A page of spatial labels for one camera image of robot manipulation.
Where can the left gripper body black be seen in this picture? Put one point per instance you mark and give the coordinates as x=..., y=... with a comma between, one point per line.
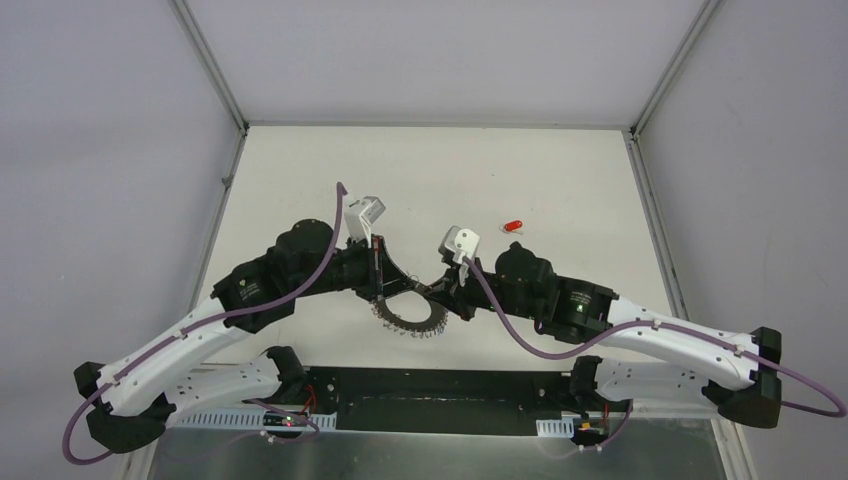
x=379, y=268

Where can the red tag key on table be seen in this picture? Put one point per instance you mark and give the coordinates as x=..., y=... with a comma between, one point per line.
x=513, y=227

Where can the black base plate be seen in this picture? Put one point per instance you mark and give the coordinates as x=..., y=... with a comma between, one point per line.
x=465, y=402

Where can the left electronics board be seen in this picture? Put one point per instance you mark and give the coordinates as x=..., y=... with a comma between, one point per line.
x=277, y=420

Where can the right electronics board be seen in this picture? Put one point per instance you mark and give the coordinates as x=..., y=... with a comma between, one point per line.
x=591, y=430

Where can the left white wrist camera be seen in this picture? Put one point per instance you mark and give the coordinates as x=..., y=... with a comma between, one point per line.
x=360, y=214

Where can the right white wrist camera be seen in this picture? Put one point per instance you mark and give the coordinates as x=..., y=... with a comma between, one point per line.
x=459, y=244

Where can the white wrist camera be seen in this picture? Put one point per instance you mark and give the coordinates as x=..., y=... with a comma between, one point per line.
x=360, y=214
x=459, y=244

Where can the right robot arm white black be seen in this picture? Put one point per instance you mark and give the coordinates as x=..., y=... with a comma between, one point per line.
x=624, y=351

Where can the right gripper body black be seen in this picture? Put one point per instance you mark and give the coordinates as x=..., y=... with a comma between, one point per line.
x=473, y=293

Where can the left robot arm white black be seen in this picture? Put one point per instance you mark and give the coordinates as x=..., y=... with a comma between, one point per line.
x=132, y=401

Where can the electronics board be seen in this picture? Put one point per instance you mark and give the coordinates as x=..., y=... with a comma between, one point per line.
x=277, y=420
x=591, y=430

